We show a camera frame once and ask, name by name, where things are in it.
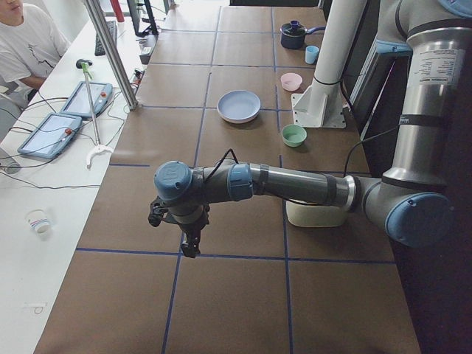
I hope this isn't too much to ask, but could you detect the pink plate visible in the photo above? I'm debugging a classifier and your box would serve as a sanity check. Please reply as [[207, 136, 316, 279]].
[[218, 111, 259, 125]]

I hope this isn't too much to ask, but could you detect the teach pendant tablet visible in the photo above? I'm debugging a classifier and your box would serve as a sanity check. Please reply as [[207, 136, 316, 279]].
[[60, 81, 113, 119], [17, 113, 83, 159]]

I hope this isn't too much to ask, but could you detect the white toaster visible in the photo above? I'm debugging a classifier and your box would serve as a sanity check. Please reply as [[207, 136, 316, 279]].
[[286, 201, 347, 228]]

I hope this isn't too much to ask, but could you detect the far teach pendant tablet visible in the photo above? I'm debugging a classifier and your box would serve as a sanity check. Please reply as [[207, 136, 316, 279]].
[[60, 81, 113, 119]]

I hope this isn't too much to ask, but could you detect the green bowl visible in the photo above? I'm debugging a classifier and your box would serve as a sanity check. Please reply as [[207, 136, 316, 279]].
[[281, 124, 308, 148]]

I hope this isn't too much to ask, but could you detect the red cylinder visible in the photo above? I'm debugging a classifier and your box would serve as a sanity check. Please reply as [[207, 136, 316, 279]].
[[110, 0, 125, 23]]

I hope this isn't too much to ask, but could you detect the paper cup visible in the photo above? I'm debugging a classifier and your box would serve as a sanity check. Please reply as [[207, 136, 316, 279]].
[[25, 209, 51, 236]]

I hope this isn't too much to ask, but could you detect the aluminium frame post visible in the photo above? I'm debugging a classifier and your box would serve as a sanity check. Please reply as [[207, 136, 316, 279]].
[[83, 0, 138, 111]]

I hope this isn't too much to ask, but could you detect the blue plate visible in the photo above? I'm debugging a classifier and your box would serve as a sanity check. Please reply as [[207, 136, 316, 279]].
[[217, 90, 261, 117]]

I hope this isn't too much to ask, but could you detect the pink bowl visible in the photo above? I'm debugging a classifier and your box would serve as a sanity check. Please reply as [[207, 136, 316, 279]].
[[280, 72, 302, 91]]

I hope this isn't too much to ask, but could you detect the black monitor stand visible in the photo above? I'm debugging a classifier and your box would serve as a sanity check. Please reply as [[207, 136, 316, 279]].
[[127, 0, 159, 38]]

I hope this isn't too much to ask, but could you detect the near teach pendant tablet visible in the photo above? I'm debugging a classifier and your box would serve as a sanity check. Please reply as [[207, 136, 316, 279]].
[[17, 113, 83, 159]]

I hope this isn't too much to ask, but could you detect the light blue cup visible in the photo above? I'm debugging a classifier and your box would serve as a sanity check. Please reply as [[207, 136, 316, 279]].
[[305, 45, 319, 64]]

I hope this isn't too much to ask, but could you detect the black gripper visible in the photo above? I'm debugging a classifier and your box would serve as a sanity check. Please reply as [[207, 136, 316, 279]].
[[170, 206, 210, 257]]

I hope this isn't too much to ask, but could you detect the black keyboard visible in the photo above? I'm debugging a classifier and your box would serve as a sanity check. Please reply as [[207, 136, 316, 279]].
[[94, 20, 118, 57]]

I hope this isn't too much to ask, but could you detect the white pole with base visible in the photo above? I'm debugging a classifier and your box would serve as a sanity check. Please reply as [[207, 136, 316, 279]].
[[291, 0, 367, 129]]

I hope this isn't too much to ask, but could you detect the seated person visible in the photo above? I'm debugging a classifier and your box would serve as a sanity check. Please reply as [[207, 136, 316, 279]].
[[0, 0, 71, 141]]

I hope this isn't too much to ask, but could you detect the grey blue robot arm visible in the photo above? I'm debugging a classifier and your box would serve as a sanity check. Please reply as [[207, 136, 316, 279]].
[[148, 1, 471, 257]]

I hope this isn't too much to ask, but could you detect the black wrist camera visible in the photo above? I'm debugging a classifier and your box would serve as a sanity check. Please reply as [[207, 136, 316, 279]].
[[147, 197, 170, 227]]

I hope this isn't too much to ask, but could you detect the dark blue pot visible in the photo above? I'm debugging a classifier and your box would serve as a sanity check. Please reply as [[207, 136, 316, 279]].
[[280, 20, 326, 49]]

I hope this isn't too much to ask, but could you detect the reacher grabber tool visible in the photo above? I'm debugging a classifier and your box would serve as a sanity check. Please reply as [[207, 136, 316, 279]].
[[77, 60, 114, 169]]

